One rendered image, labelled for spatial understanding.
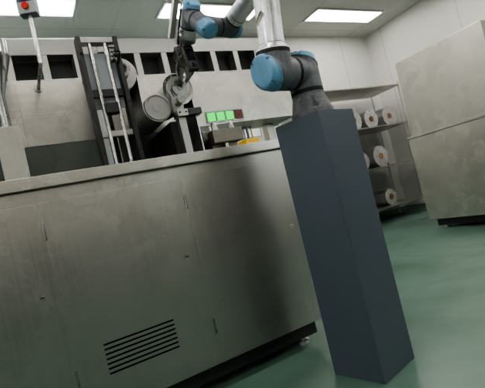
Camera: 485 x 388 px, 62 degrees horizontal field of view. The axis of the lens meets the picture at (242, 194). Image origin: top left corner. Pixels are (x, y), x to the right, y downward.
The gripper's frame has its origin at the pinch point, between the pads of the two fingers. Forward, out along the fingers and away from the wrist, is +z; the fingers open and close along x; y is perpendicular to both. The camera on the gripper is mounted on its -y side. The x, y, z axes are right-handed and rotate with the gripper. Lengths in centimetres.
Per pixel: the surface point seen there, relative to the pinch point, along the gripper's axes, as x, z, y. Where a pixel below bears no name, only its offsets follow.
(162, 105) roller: 11.0, 8.6, -3.9
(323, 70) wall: -346, 141, 252
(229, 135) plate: -16.5, 17.2, -20.5
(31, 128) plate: 64, 30, 20
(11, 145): 73, 19, -7
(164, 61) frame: -8.5, 11.9, 43.7
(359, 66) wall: -420, 140, 254
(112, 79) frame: 34.2, -6.5, -5.3
